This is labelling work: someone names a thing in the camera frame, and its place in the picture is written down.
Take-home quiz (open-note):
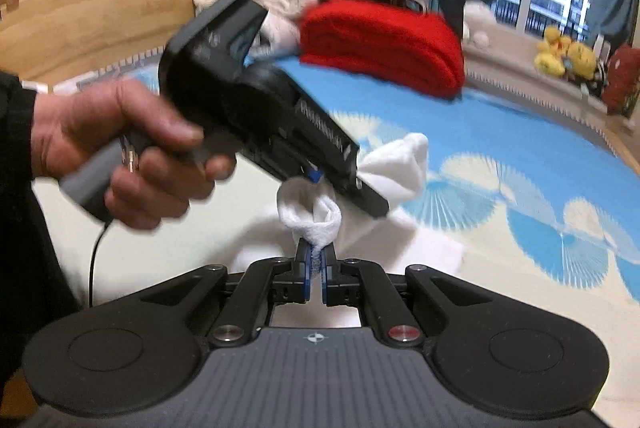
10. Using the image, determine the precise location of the yellow plush toy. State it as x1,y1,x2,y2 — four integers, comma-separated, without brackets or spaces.
565,41,599,83
534,26,572,78

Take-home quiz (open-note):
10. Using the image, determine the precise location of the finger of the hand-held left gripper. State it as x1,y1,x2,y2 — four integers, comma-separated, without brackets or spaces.
301,159,391,220

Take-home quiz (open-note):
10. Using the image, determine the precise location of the white window sill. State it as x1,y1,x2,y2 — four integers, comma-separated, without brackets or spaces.
464,31,640,130

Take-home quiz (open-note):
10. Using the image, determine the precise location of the red folded blanket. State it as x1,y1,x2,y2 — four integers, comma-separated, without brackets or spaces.
299,0,467,99

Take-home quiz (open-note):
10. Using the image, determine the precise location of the person's left forearm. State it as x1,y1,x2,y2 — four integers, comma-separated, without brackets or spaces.
0,71,76,309

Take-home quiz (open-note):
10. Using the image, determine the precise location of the dark red bag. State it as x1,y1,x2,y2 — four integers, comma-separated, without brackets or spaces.
601,45,640,115

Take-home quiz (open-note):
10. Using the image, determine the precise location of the white sock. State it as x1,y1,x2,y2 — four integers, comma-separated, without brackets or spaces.
276,132,432,250

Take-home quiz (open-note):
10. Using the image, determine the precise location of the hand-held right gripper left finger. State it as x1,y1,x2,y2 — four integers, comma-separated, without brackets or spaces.
146,244,314,345

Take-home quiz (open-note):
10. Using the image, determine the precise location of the white plush toy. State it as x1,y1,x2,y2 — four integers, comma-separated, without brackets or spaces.
461,2,495,50

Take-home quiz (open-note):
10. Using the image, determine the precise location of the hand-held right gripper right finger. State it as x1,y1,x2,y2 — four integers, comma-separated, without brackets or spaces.
320,244,497,345

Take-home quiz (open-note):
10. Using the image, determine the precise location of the black cable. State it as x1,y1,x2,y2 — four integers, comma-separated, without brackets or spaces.
88,221,112,310

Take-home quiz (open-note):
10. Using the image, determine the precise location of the wooden headboard shelf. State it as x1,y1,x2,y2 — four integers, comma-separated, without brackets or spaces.
0,0,242,85

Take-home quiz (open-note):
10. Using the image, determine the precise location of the person's left hand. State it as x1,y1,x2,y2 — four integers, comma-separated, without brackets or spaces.
31,80,237,230

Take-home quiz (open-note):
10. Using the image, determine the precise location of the blue cream patterned blanket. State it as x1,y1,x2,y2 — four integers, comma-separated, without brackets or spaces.
30,57,640,310

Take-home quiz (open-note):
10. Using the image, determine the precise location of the white garment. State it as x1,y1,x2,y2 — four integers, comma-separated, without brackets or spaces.
235,203,467,330

